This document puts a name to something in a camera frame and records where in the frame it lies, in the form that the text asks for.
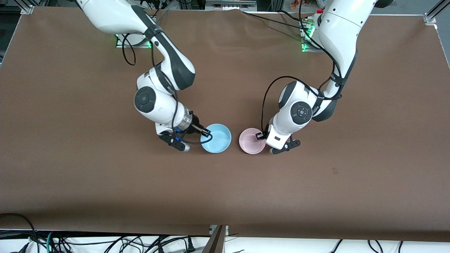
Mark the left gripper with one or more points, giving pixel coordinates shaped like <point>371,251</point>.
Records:
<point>260,136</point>

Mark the silver aluminium frame bracket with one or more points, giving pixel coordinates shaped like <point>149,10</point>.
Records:
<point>430,15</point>

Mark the silver aluminium frame profile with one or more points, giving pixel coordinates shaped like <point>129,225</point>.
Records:
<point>26,7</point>

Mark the brown table cover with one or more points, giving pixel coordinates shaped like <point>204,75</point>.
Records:
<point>70,105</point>

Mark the silver metal device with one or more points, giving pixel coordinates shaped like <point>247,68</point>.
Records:
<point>230,4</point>

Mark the light blue bowl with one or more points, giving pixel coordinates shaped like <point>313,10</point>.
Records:
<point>219,138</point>

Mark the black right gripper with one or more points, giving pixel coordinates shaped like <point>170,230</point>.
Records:
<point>196,127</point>

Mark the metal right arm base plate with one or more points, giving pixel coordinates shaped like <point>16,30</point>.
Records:
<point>121,41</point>

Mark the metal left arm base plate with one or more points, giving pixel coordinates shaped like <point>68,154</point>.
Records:
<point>305,47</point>

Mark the black power plug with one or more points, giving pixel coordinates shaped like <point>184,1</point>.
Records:
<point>190,245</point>

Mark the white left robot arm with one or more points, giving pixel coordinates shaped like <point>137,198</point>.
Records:
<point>337,31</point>

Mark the dark angled support post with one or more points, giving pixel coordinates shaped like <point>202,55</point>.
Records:
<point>215,242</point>

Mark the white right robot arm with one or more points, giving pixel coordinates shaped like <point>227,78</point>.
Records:
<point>158,105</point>

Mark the pink bowl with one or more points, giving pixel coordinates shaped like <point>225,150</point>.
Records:
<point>250,142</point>

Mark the orange small object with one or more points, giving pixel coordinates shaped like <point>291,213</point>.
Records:
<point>294,4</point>

